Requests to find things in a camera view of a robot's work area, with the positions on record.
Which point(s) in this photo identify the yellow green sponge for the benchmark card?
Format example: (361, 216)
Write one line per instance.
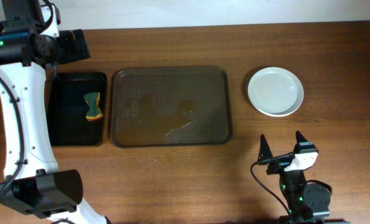
(93, 101)

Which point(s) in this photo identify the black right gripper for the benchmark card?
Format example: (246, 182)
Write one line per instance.
(280, 159)

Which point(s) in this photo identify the brown plastic tray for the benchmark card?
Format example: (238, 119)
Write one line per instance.
(170, 106)

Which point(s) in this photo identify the black plastic tray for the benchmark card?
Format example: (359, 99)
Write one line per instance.
(67, 109)

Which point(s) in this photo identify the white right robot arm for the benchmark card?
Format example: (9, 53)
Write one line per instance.
(307, 201)

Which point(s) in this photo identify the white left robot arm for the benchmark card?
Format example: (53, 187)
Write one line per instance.
(30, 41)

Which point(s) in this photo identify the grey-white plate with sauce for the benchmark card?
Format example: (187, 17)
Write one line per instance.
(275, 91)

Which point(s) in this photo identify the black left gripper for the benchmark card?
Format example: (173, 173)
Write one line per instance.
(76, 45)

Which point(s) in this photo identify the black object bottom edge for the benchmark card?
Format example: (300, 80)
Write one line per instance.
(337, 222)

